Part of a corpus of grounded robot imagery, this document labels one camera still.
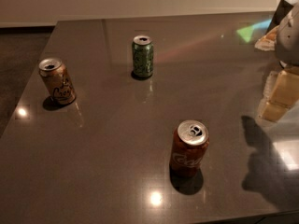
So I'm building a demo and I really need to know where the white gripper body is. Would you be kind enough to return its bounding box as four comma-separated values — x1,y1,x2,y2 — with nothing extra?
275,3,299,66

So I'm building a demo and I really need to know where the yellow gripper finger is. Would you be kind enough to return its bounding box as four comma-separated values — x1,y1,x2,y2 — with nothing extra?
258,66,299,122
254,26,278,51

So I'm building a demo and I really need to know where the red coke can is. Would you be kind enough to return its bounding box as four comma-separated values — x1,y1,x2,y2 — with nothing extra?
169,119,209,177

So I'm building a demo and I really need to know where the green soda can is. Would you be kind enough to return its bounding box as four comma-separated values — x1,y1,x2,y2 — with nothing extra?
132,35,154,78

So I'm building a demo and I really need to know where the orange La Croix can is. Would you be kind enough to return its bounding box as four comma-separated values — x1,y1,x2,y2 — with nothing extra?
38,58,76,105

